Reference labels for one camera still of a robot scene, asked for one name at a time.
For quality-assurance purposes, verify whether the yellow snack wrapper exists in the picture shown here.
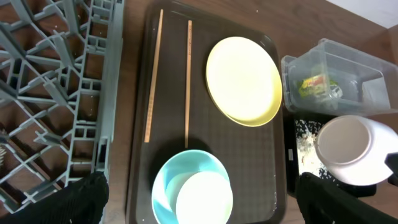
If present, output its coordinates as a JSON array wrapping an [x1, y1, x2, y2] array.
[[296, 75, 338, 98]]

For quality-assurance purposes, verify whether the yellow plate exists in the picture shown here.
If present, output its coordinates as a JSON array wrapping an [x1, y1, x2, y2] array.
[[206, 36, 282, 127]]

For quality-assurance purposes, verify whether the white tissue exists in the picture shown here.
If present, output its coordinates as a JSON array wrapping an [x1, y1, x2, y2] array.
[[330, 85, 343, 99]]

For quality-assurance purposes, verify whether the dark brown serving tray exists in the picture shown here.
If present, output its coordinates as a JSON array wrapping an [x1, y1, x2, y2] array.
[[126, 1, 286, 223]]

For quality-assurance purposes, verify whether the light blue bowl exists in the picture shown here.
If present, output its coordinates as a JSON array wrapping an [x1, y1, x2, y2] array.
[[151, 150, 231, 223]]

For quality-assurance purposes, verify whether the white bowl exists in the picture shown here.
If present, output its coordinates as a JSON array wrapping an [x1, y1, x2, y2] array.
[[315, 115, 397, 186]]

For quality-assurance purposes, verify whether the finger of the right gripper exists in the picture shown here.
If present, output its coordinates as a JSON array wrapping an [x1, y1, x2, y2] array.
[[385, 152, 398, 187]]

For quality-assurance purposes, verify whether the right wooden chopstick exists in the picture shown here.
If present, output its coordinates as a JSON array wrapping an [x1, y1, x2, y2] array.
[[185, 20, 192, 148]]

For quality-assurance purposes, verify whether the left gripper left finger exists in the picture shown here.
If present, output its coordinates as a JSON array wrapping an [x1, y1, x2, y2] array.
[[1, 172, 109, 224]]

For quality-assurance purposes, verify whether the pile of rice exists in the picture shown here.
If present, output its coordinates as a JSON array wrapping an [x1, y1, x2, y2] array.
[[294, 119, 335, 182]]

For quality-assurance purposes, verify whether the wooden chopstick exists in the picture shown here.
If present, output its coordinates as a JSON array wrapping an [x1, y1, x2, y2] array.
[[185, 20, 192, 148], [144, 9, 164, 143]]

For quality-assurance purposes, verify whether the black tray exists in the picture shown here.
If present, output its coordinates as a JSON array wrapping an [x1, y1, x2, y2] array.
[[283, 112, 377, 198]]

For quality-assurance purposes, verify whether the grey plastic dish rack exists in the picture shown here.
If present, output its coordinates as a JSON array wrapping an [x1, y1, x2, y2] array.
[[1, 0, 124, 216]]

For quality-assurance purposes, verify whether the clear plastic bin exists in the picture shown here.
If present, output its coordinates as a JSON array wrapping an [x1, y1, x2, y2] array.
[[281, 39, 397, 116]]

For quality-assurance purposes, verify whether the left wooden chopstick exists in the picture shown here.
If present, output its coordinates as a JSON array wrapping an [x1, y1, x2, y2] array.
[[144, 9, 164, 143]]

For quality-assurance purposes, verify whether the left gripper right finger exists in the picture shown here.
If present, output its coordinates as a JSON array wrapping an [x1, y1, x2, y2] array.
[[295, 172, 397, 224]]

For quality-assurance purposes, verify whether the white paper cup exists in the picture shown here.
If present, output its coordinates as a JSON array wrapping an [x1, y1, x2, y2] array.
[[165, 171, 233, 224]]

